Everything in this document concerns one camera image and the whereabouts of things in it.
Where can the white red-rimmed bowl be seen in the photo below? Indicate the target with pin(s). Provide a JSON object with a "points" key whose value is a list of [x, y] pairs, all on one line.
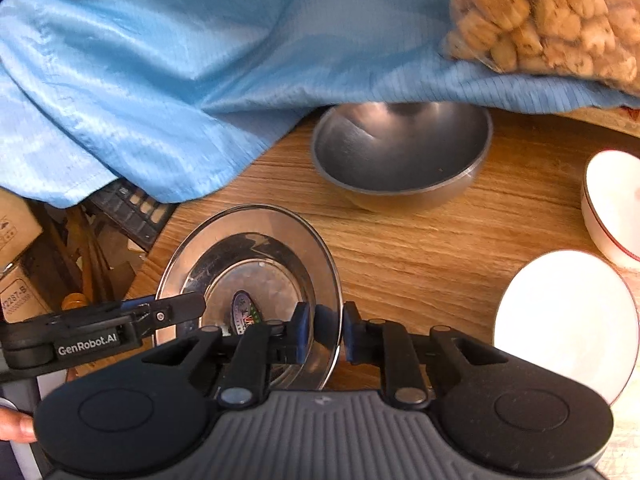
{"points": [[565, 310], [617, 200]]}

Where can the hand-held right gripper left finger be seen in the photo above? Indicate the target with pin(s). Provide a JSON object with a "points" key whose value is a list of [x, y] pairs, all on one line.
{"points": [[303, 335]]}

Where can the cardboard box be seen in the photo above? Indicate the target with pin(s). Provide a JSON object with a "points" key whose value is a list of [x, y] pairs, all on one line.
{"points": [[20, 292], [15, 225]]}

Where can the person's left hand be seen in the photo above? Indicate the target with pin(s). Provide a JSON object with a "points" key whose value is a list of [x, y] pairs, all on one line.
{"points": [[15, 425]]}

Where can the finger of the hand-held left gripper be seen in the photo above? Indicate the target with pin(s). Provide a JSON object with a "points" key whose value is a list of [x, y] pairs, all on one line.
{"points": [[177, 310]]}

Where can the clear bag of snacks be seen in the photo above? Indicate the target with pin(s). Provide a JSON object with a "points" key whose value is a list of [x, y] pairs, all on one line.
{"points": [[540, 10]]}

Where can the black keyboard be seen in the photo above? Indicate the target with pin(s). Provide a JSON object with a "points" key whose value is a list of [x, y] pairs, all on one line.
{"points": [[132, 212]]}

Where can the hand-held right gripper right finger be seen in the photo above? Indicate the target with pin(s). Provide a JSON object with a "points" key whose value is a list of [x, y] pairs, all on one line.
{"points": [[351, 337]]}

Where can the brown wooden sticks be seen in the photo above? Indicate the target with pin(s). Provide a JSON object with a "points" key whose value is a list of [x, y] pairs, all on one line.
{"points": [[85, 260]]}

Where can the shiny steel bowl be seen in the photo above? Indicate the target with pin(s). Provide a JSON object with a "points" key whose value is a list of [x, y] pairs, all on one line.
{"points": [[250, 270]]}

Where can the light blue cloth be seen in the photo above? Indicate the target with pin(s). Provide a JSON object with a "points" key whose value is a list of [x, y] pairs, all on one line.
{"points": [[200, 35]]}

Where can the deep stainless steel bowl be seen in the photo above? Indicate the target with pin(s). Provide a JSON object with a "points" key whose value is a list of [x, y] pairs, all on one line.
{"points": [[400, 155]]}

